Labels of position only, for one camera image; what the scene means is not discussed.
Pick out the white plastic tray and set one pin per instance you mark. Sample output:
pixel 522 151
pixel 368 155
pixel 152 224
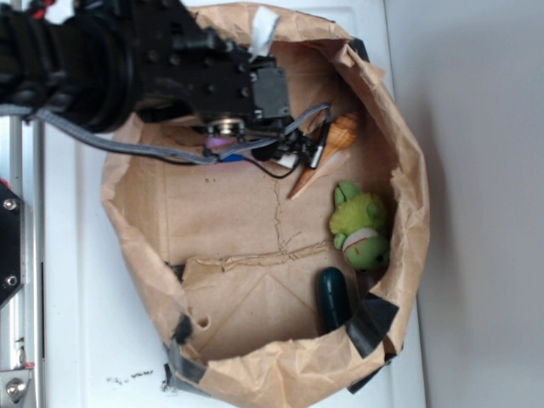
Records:
pixel 101 349

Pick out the brown paper bag bin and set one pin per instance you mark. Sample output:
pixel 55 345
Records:
pixel 227 266

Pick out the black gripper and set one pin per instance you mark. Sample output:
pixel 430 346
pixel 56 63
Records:
pixel 188 70

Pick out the green plush frog toy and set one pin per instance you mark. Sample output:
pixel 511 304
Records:
pixel 360 228

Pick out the dark green plastic cucumber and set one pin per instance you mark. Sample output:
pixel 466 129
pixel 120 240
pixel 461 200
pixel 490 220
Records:
pixel 333 299

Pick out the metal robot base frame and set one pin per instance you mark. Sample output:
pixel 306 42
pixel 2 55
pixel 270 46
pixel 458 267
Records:
pixel 22 378

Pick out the orange spiral seashell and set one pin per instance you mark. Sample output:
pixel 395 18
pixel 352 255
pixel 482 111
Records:
pixel 341 136

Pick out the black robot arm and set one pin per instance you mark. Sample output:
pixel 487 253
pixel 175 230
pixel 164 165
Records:
pixel 112 59

